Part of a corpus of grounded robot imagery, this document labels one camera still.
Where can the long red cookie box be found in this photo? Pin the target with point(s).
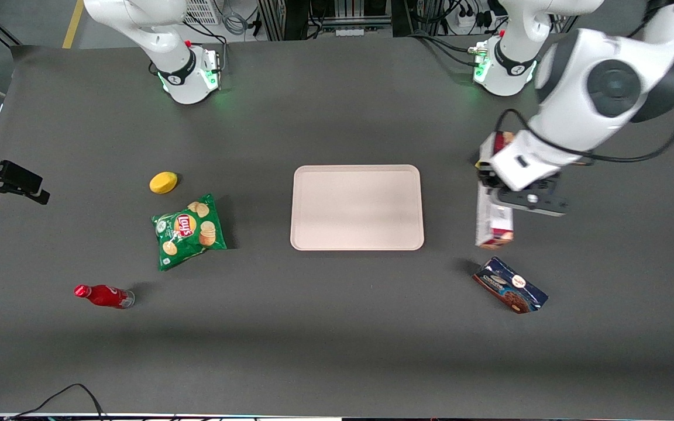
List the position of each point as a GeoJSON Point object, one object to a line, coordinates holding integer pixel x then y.
{"type": "Point", "coordinates": [492, 231]}

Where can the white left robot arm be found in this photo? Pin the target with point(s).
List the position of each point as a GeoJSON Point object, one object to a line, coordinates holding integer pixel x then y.
{"type": "Point", "coordinates": [577, 93]}

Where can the blue chocolate cookie box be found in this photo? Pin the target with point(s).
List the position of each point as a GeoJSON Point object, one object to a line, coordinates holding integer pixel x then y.
{"type": "Point", "coordinates": [509, 286]}

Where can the pale pink plastic tray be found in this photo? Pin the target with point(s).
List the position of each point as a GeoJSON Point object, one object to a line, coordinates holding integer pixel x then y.
{"type": "Point", "coordinates": [357, 207]}

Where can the yellow lemon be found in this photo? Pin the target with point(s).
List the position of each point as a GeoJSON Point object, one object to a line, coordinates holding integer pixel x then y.
{"type": "Point", "coordinates": [163, 182]}

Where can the red cola bottle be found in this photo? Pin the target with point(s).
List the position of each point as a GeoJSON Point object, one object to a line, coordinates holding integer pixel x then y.
{"type": "Point", "coordinates": [106, 296]}

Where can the white power strip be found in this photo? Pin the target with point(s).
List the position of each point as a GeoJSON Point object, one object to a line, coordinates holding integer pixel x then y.
{"type": "Point", "coordinates": [471, 20]}

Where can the green Lay's chips bag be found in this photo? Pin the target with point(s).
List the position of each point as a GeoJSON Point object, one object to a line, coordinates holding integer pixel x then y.
{"type": "Point", "coordinates": [188, 231]}

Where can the white vent grille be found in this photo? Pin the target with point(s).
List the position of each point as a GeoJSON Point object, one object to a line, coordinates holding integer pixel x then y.
{"type": "Point", "coordinates": [202, 10]}

